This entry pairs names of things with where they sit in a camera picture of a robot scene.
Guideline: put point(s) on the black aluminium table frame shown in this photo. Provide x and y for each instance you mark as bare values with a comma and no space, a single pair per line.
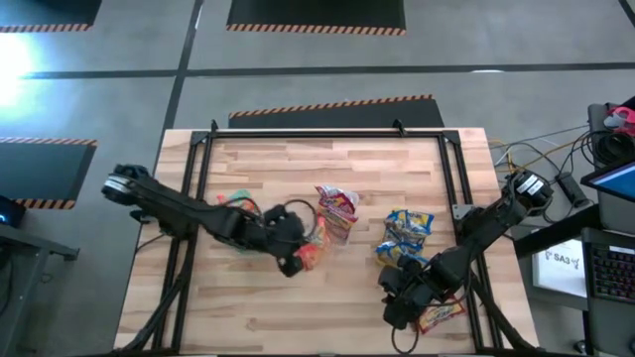
322,134

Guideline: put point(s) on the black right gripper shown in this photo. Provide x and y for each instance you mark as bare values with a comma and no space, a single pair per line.
407,287

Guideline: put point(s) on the orange Maruchan chicken noodle pack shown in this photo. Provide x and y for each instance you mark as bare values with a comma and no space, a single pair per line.
228,201
310,258

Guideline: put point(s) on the black device with blue light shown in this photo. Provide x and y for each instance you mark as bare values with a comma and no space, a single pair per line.
10,210

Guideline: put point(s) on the backlit black keyboard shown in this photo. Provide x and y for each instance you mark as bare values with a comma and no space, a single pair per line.
615,275

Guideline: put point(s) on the white SA3 sign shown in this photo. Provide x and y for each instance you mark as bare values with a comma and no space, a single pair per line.
560,270

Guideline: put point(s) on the black hazard-striped floor mat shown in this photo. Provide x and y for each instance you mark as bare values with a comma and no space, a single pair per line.
317,12
39,173
337,119
49,12

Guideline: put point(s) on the grey equipment case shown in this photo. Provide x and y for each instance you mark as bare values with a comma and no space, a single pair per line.
595,124

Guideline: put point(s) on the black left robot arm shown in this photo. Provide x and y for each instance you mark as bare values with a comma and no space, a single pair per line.
173,210

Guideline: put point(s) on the pink plastic item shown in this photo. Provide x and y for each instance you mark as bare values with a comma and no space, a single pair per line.
626,119

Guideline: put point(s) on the dark computer desk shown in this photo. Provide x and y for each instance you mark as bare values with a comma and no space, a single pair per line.
607,332

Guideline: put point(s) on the grey side desk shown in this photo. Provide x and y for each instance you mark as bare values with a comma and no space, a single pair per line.
30,297

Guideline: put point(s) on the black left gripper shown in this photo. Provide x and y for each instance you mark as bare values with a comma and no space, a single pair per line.
285,230

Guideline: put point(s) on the clear plastic container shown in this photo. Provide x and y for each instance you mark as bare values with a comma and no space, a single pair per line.
349,237

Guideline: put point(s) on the green plastic container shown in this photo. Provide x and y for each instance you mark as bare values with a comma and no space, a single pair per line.
242,194

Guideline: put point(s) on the red Maruchan beef noodle pack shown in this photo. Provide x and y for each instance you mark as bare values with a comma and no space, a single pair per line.
337,198
441,316
337,223

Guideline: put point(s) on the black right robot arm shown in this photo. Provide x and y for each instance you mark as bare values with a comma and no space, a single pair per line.
486,233

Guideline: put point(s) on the laptop with blue screen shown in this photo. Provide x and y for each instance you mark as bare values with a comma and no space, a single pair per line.
615,181

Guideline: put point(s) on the yellow plastic container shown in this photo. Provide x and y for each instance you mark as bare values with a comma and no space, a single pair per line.
429,243

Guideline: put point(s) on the black power brick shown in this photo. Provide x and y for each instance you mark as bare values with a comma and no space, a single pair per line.
573,190

